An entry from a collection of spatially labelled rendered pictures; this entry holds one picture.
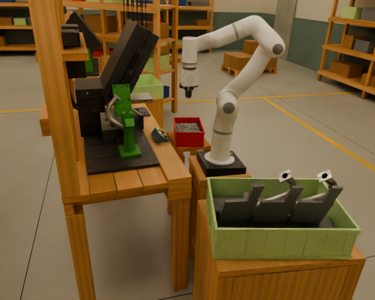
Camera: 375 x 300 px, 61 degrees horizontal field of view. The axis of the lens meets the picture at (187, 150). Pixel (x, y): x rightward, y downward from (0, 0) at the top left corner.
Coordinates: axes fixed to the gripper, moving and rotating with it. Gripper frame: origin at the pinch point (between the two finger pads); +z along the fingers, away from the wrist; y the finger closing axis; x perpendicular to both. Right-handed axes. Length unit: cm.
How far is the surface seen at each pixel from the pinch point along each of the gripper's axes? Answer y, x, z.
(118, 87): -35, 40, 5
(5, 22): -243, 901, 40
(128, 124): -35.1, 5.1, 17.8
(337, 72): 489, 407, 99
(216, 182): 3, -41, 36
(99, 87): -48, 46, 6
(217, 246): -11, -78, 44
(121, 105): -35, 37, 16
